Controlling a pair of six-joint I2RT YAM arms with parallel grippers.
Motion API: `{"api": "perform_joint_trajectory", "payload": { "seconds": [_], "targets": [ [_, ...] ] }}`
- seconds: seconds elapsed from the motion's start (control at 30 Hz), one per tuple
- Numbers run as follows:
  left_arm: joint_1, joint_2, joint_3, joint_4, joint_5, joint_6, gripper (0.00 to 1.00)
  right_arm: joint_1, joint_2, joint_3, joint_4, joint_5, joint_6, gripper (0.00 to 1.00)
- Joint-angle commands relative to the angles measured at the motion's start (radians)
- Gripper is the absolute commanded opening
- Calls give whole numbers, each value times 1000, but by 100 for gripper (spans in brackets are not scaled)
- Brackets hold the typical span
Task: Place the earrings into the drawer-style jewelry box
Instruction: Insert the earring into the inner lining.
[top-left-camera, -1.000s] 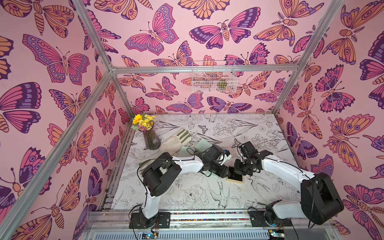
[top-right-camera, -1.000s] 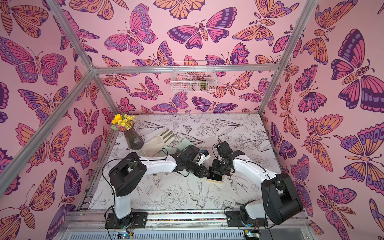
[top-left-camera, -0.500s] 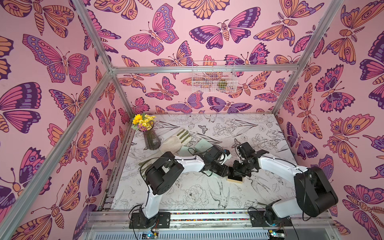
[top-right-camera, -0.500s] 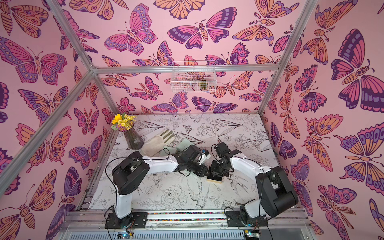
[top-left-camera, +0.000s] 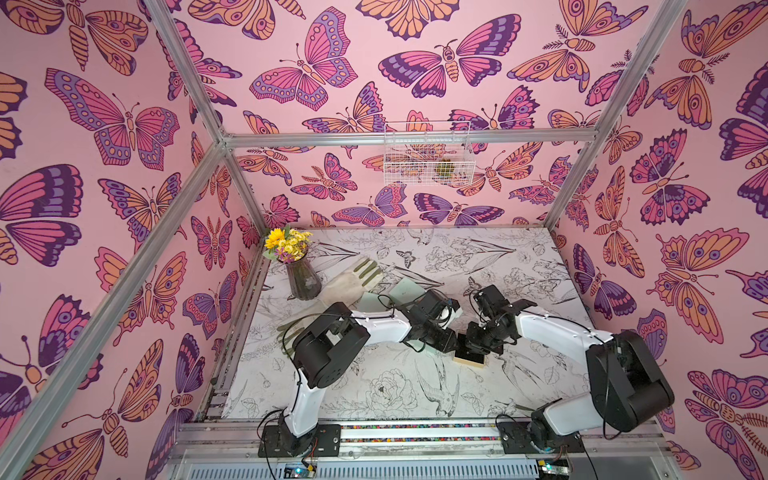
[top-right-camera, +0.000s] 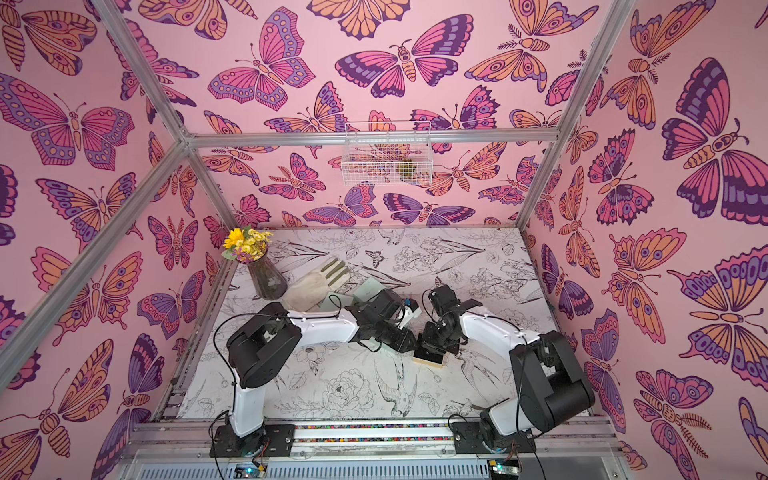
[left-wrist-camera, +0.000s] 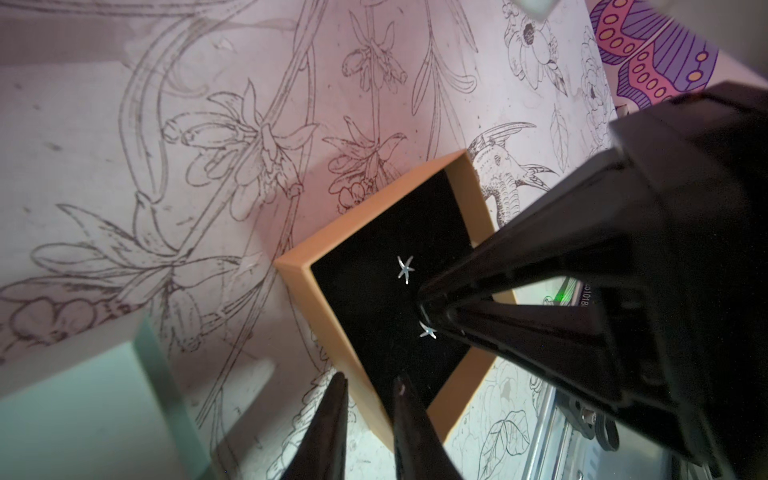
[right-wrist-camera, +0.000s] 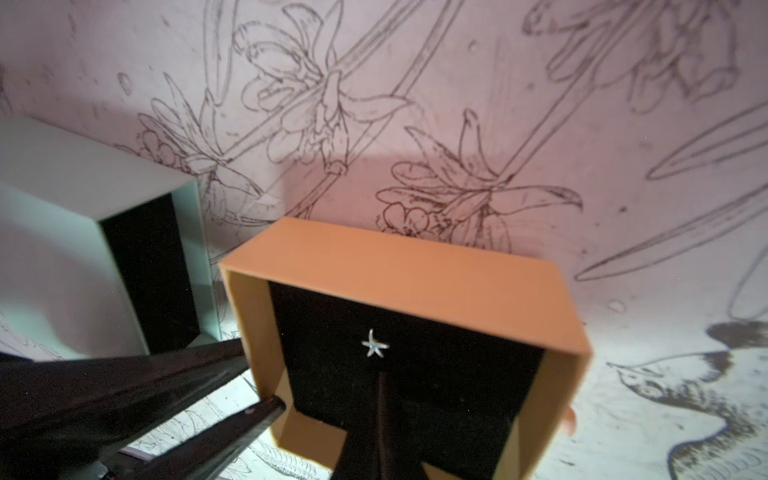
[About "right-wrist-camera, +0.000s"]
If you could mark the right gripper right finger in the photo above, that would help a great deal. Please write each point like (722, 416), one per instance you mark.
(396, 453)

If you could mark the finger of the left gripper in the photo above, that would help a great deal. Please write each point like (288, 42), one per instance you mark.
(207, 454)
(81, 410)

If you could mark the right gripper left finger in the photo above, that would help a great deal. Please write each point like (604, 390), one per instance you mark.
(361, 455)

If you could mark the mint jewelry box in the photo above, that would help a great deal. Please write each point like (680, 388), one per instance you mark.
(103, 255)

